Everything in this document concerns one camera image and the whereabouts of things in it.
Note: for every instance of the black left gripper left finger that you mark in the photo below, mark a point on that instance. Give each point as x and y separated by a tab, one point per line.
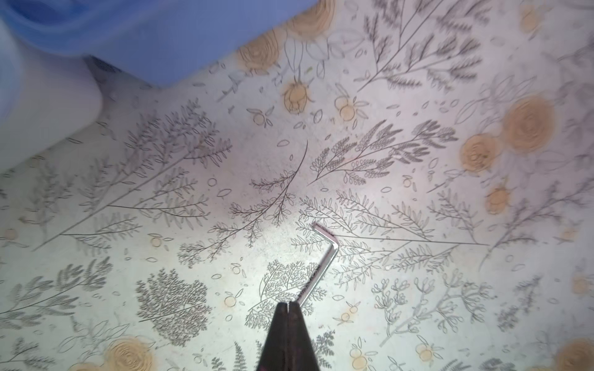
274	352

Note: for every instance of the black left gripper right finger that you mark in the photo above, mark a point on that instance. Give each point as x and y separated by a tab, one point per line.
300	353

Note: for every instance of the white lid blue tool box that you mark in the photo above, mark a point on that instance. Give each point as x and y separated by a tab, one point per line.
47	90

